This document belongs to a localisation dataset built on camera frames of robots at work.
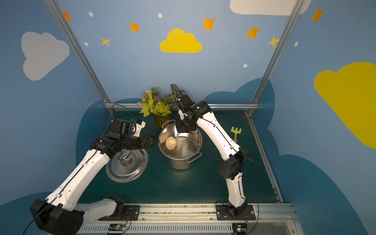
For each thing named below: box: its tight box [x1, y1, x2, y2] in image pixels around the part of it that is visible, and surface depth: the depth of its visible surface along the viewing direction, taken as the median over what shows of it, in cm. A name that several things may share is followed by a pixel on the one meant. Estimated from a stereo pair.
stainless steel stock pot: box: [158, 119, 203, 171], surface depth 92 cm
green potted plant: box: [135, 83, 186, 129], surface depth 99 cm
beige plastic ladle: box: [165, 132, 181, 151], surface depth 98 cm
